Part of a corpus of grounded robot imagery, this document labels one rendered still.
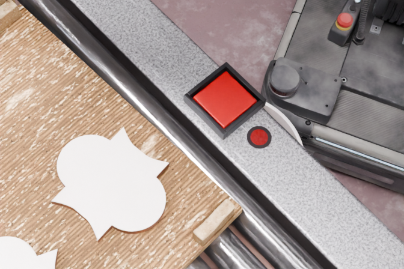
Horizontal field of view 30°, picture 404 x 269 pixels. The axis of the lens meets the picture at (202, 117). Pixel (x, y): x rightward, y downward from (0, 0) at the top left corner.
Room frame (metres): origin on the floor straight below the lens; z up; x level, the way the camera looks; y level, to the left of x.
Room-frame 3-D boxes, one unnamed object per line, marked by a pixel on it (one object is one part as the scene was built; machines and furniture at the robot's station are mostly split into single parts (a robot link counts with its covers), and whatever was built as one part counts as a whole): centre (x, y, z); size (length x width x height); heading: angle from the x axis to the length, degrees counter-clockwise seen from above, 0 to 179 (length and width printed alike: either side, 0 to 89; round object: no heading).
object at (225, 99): (0.45, -0.03, 0.92); 0.06 x 0.06 x 0.01; 47
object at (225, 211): (0.27, -0.03, 0.95); 0.06 x 0.02 x 0.03; 140
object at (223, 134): (0.45, -0.03, 0.92); 0.08 x 0.08 x 0.02; 47
